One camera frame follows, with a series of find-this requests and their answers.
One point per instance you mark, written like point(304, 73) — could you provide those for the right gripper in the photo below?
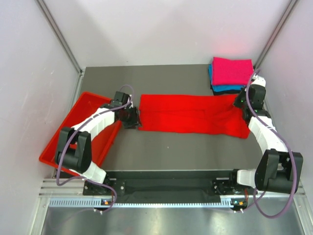
point(236, 103)

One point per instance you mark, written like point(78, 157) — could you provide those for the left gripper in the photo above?
point(135, 121)

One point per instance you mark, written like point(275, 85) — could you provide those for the red t-shirt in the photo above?
point(180, 113)

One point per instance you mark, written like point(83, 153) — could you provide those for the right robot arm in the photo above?
point(279, 168)

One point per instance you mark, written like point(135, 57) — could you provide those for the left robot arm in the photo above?
point(74, 147)

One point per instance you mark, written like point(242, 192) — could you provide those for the black folded t-shirt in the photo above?
point(225, 93)

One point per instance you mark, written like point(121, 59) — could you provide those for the pink folded t-shirt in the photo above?
point(231, 72)

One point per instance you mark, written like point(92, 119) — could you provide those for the blue folded t-shirt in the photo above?
point(210, 72)

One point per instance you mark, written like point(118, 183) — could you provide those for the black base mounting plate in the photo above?
point(166, 186)

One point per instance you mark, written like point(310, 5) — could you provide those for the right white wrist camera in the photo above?
point(258, 80)

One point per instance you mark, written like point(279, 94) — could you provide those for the right aluminium frame post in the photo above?
point(276, 31)

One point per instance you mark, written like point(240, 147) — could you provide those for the aluminium frame post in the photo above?
point(59, 35)
point(276, 31)

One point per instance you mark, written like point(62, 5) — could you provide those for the aluminium front rail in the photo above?
point(82, 194)

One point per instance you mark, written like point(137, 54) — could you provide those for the left aluminium frame post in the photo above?
point(59, 35)

